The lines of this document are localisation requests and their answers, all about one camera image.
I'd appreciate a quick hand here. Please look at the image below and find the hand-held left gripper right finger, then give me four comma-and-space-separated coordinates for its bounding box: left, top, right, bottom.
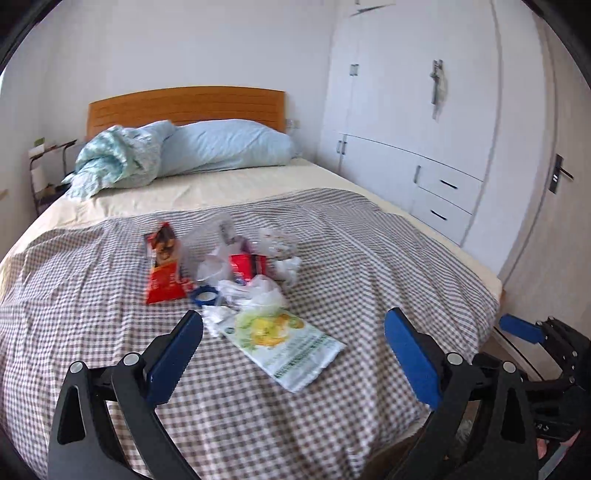
384, 307, 541, 480

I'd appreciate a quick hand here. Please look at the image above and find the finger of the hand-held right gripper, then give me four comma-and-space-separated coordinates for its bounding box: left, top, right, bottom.
500, 314, 591, 377

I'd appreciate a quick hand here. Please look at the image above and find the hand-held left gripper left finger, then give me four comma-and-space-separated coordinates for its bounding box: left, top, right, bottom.
46, 309, 204, 480

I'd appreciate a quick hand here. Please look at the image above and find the blue tape dispenser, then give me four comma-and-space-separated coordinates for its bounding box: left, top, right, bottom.
190, 285, 221, 308

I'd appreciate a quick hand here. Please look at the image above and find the large red snack packet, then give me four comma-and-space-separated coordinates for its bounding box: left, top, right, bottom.
144, 222, 195, 306

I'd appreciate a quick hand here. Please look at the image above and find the green yellow printed packet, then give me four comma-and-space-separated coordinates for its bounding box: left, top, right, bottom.
223, 308, 347, 393

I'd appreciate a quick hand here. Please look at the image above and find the red black striped packet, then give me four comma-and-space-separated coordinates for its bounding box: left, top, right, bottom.
229, 253, 269, 287

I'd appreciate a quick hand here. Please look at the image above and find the clear plastic cup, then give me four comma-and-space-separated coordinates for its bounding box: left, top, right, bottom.
196, 253, 232, 287

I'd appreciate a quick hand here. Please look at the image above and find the white plastic bag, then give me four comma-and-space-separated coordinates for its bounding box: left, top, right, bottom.
217, 274, 288, 311

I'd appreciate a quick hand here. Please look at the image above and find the light wooden door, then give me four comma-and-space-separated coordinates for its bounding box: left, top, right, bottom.
499, 28, 591, 333

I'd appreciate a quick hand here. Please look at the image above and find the brown checkered bedspread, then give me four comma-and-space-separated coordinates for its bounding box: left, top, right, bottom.
0, 187, 502, 480

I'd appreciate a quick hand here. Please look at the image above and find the white crumpled plastic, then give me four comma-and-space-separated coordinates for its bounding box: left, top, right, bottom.
272, 256, 303, 282

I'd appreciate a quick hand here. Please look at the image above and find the clear wrapper with red print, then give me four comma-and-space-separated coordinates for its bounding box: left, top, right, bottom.
256, 228, 301, 259

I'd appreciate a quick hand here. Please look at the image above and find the beige bed sheet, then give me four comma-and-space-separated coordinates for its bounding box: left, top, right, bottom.
0, 158, 504, 301

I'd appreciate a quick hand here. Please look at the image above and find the crumpled light green blanket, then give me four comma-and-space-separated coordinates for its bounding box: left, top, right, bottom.
62, 121, 178, 199

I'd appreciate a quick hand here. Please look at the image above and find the dark metal side rack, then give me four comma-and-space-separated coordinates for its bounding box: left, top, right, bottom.
28, 138, 77, 215

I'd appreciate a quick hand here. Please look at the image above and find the light blue pillow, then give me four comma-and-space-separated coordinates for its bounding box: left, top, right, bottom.
157, 119, 296, 178

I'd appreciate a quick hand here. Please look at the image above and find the wooden bed headboard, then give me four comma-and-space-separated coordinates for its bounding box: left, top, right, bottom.
87, 87, 287, 141

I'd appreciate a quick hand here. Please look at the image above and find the white wardrobe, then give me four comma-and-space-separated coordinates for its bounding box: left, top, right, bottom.
316, 0, 550, 278

